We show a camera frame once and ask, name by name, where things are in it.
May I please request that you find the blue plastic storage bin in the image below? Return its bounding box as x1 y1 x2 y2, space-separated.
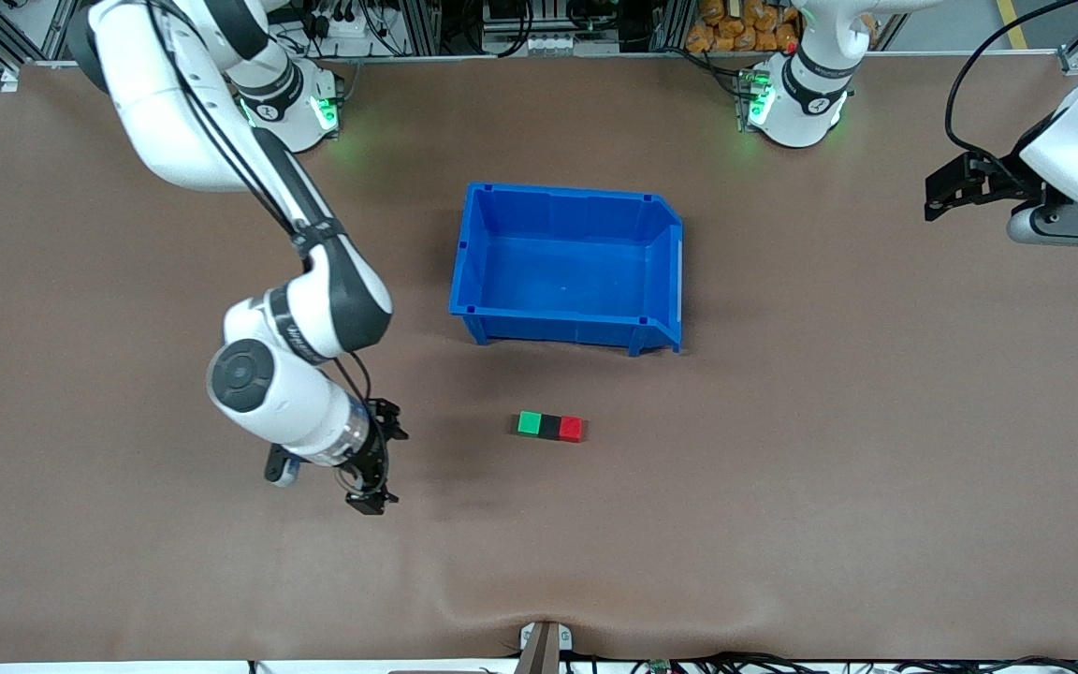
448 182 685 358

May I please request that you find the orange snack bag pile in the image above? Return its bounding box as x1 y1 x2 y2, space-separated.
685 0 800 54

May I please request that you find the wrinkled table cover mat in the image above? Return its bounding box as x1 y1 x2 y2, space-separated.
0 54 1078 663

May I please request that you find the white power strip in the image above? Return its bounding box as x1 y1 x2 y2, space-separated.
308 7 379 44

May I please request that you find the grey metal machine block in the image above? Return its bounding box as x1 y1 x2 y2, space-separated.
480 0 622 56

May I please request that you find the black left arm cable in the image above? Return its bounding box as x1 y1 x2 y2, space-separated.
945 0 1078 162

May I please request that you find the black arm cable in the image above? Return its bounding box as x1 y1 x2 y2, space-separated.
153 0 353 246
945 0 1078 162

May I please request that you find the grey camera stand bracket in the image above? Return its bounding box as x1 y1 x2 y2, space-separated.
517 620 574 674

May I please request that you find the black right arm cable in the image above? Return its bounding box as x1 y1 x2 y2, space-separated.
153 0 353 246

